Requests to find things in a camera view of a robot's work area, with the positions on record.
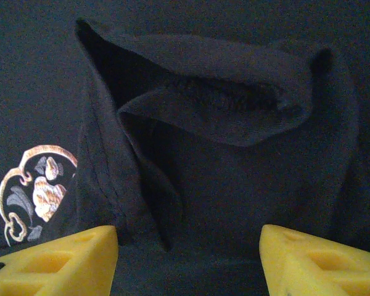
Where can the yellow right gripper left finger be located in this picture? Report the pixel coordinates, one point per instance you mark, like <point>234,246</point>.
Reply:
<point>64,265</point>

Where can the black t-shirt with embroidered emblem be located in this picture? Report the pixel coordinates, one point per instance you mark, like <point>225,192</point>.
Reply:
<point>203,185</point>

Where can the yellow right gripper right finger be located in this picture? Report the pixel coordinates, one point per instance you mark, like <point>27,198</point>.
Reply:
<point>320,268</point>

